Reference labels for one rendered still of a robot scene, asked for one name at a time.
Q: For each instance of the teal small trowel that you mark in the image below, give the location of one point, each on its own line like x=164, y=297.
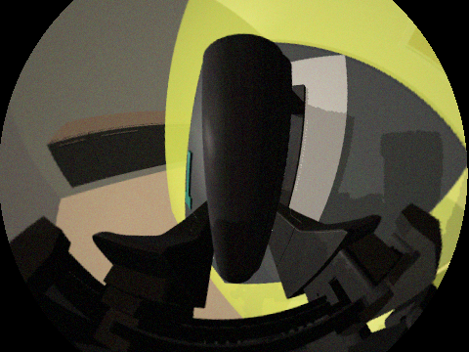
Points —
x=188, y=196

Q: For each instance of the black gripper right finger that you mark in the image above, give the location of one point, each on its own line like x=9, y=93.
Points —
x=302, y=247

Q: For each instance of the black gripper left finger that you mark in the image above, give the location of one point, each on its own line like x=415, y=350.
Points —
x=183, y=255

